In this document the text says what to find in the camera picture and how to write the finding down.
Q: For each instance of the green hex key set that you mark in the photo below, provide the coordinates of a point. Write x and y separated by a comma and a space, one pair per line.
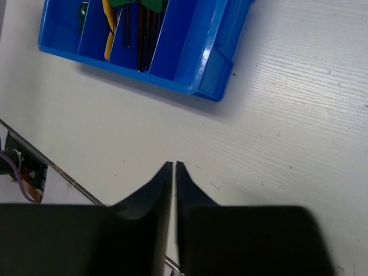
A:
149, 22

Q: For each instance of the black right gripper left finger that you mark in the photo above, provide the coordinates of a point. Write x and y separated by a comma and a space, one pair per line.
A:
127, 238

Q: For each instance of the blue plastic divided bin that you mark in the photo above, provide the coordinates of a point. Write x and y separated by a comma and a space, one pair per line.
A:
194, 49

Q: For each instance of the yellow black long-nose pliers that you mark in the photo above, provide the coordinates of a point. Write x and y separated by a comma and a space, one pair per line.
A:
111, 10

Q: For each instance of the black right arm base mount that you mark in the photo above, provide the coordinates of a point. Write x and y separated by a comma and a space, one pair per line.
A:
24, 166

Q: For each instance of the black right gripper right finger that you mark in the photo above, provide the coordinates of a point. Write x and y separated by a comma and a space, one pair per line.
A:
213, 239

